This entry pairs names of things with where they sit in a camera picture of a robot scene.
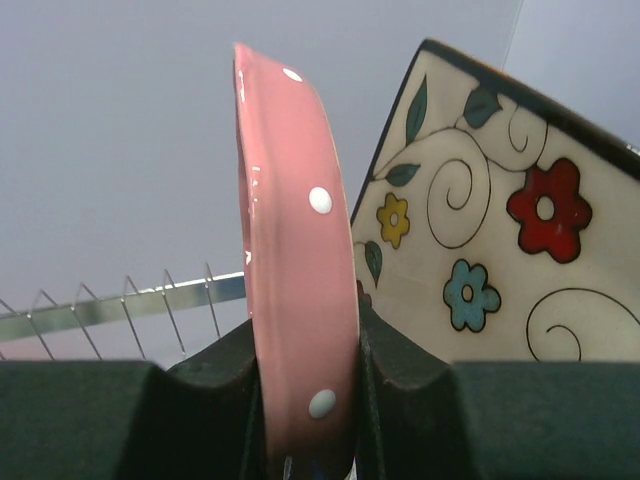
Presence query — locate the pink plate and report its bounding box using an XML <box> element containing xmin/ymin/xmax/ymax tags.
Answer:
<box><xmin>233</xmin><ymin>44</ymin><xmax>359</xmax><ymax>479</ymax></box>

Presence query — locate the steel dish rack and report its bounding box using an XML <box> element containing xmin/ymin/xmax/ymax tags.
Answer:
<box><xmin>1</xmin><ymin>264</ymin><xmax>246</xmax><ymax>360</ymax></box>

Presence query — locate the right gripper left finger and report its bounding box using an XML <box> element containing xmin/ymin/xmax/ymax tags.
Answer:
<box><xmin>1</xmin><ymin>323</ymin><xmax>265</xmax><ymax>479</ymax></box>

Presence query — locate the square floral plate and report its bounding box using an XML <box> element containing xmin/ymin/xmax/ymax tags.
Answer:
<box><xmin>352</xmin><ymin>39</ymin><xmax>639</xmax><ymax>362</ymax></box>

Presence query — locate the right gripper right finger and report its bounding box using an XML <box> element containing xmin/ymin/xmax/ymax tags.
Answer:
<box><xmin>356</xmin><ymin>305</ymin><xmax>639</xmax><ymax>479</ymax></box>

